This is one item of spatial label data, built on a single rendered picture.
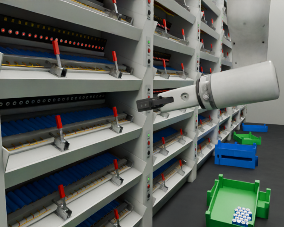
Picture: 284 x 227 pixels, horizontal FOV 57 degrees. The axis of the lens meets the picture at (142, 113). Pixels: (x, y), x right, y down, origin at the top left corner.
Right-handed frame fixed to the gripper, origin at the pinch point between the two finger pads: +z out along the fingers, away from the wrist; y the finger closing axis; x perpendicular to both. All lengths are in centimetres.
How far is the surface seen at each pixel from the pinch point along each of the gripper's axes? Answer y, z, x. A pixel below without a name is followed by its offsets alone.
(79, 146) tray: -7.3, 20.0, -8.1
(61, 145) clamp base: -13.6, 20.1, -6.3
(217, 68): 170, 15, 21
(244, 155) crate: 148, 2, -52
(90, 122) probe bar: 4.5, 24.3, -2.3
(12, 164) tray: -27.5, 20.8, -7.4
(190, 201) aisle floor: 73, 23, -57
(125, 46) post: 30.0, 20.6, 25.0
